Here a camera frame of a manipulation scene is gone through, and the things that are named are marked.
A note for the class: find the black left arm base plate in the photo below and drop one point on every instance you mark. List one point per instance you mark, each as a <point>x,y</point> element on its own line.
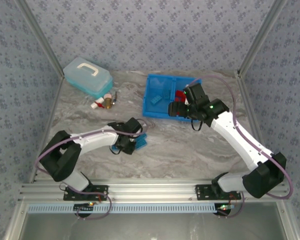
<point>72,196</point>

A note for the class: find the long aluminium frame rail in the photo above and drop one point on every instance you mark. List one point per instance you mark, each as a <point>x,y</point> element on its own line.
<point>150,190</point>

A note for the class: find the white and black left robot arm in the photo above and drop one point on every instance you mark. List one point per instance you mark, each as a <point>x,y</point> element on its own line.
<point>95,138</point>

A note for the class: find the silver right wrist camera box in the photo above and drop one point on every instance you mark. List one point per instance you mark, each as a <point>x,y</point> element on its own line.
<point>186,101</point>

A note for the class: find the small red lego brick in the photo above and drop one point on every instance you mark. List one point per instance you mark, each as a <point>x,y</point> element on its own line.
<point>183,96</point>

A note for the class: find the blue two-compartment plastic bin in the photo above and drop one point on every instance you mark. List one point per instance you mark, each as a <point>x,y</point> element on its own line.
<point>157,85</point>

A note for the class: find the aluminium side rail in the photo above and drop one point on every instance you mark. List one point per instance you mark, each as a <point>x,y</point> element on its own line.
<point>55,100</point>
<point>248,100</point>

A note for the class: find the aluminium frame post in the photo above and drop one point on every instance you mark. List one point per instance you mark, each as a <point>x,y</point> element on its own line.
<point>41,37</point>
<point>260,37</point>

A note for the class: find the brass pipe fitting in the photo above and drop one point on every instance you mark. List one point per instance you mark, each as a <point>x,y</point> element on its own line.
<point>109,103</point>

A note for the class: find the pink round cap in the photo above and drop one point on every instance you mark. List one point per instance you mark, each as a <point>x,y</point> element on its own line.
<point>107,96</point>

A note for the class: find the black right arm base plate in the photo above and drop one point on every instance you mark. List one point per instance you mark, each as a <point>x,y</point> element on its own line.
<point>202,192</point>

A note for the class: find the small dark lever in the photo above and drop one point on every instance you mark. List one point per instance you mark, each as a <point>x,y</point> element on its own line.
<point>115,96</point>

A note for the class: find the aluminium lower frame bar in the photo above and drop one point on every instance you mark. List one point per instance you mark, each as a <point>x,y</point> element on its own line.
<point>15,220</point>
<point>288,220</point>

